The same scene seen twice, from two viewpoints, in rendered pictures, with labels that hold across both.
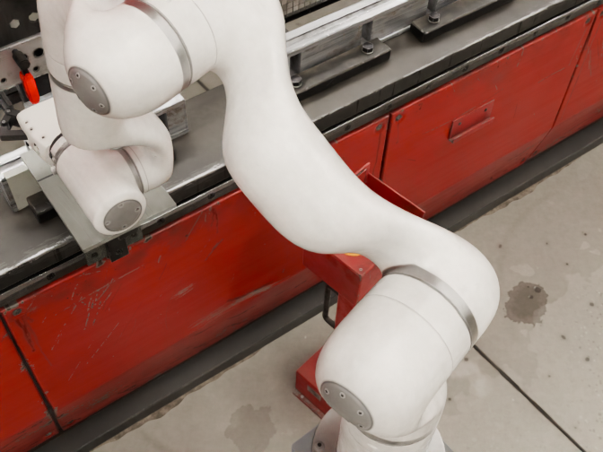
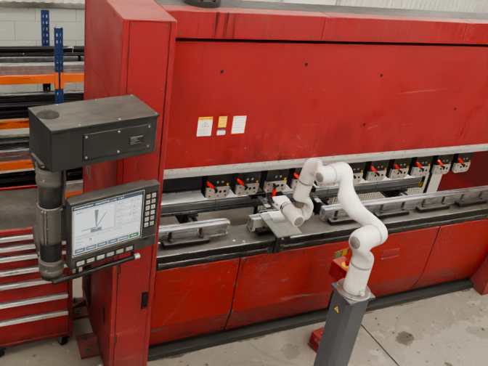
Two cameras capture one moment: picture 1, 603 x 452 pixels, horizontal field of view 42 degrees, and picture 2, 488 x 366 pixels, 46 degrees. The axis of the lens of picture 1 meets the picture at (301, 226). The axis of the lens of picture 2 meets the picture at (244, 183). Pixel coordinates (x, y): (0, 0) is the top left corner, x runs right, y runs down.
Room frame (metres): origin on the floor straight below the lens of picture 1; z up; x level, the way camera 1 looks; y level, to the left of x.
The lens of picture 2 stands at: (-2.20, 0.20, 2.97)
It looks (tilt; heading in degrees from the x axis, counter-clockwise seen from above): 29 degrees down; 8
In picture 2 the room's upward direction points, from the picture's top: 9 degrees clockwise
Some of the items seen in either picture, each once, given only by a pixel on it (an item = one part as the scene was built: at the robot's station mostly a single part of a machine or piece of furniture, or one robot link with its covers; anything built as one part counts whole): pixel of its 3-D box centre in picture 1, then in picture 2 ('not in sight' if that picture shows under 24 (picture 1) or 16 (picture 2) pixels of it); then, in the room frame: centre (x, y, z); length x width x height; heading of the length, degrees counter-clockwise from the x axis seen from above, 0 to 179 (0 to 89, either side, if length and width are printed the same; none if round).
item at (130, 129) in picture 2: not in sight; (93, 194); (-0.06, 1.20, 1.53); 0.51 x 0.25 x 0.85; 141
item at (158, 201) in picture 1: (96, 180); (280, 224); (0.92, 0.37, 1.00); 0.26 x 0.18 x 0.01; 37
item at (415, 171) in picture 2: not in sight; (418, 163); (1.75, -0.47, 1.26); 0.15 x 0.09 x 0.17; 127
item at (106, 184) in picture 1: (104, 186); (293, 215); (0.75, 0.30, 1.18); 0.13 x 0.09 x 0.08; 37
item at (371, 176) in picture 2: not in sight; (374, 168); (1.51, -0.15, 1.26); 0.15 x 0.09 x 0.17; 127
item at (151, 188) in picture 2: not in sight; (110, 220); (-0.07, 1.10, 1.42); 0.45 x 0.12 x 0.36; 141
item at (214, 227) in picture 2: not in sight; (190, 231); (0.71, 0.90, 0.92); 0.50 x 0.06 x 0.10; 127
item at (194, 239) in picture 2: not in sight; (186, 241); (0.63, 0.91, 0.89); 0.30 x 0.05 x 0.03; 127
